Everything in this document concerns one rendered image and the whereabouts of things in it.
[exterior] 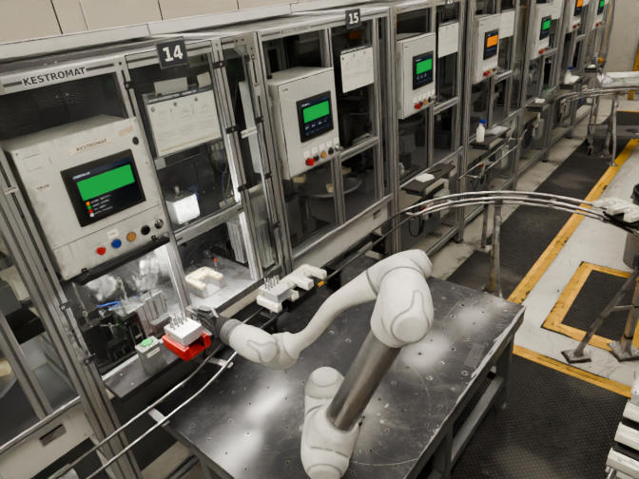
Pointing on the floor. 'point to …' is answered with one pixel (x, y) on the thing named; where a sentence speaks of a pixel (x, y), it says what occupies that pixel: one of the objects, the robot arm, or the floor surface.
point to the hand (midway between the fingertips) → (194, 311)
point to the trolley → (598, 107)
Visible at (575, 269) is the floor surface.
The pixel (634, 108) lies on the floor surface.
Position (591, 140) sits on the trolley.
